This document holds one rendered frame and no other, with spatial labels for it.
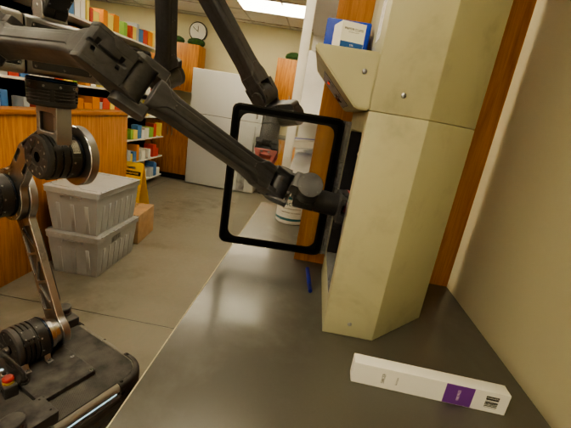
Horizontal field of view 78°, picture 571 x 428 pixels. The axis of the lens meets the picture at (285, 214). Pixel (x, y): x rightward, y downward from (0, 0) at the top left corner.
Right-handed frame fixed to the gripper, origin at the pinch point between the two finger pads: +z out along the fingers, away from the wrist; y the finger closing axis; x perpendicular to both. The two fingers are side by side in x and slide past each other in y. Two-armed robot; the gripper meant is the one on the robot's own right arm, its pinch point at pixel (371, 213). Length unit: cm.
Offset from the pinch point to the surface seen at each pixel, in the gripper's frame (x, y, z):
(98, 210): 73, 148, -144
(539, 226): -7.9, -8.8, 34.0
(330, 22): -39.6, 2.2, -21.1
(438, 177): -13.2, -11.6, 7.8
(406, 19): -37.8, -18.1, -9.3
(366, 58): -30.4, -17.6, -14.0
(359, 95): -24.2, -17.5, -13.3
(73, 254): 111, 148, -159
